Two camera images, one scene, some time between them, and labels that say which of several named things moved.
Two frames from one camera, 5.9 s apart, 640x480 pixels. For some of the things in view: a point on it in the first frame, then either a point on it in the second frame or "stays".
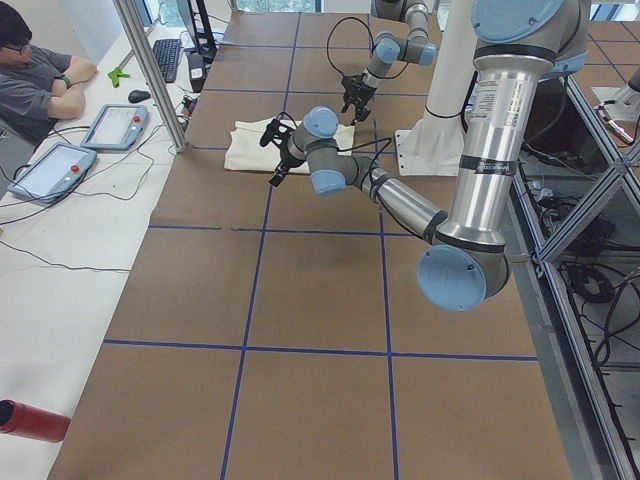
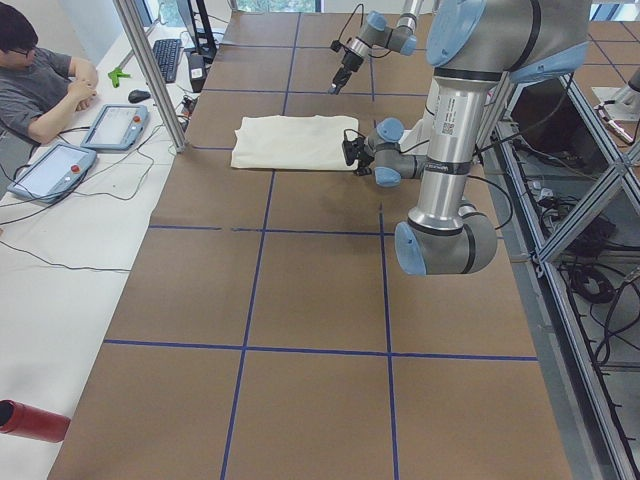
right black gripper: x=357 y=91 → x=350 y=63
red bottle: x=25 y=421 stays
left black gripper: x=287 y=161 → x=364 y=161
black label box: x=197 y=70 stays
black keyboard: x=167 y=53 stays
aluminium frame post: x=141 y=45 stays
